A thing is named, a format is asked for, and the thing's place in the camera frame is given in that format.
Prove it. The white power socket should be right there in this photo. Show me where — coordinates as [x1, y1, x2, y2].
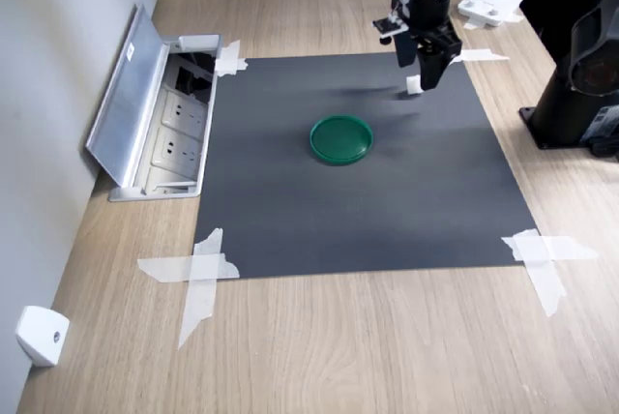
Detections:
[150, 127, 202, 171]
[159, 88, 208, 135]

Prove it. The white tape patch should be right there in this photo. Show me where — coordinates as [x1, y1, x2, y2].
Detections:
[214, 39, 251, 78]
[447, 47, 512, 68]
[501, 228, 601, 318]
[136, 227, 242, 350]

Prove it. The round green plastic lid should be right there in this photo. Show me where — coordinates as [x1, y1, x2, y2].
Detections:
[309, 114, 375, 166]

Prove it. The grey partition wall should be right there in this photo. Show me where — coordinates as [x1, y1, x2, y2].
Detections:
[0, 0, 188, 414]

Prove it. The dark grey table mat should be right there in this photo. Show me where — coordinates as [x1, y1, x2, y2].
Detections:
[192, 49, 540, 281]

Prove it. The silver cable duct lid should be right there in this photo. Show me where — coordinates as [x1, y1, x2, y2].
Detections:
[85, 3, 170, 190]

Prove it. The small white table bracket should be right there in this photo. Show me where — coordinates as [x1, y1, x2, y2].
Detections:
[15, 306, 72, 369]

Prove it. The grey cable duct box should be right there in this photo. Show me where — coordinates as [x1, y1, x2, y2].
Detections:
[108, 34, 223, 202]

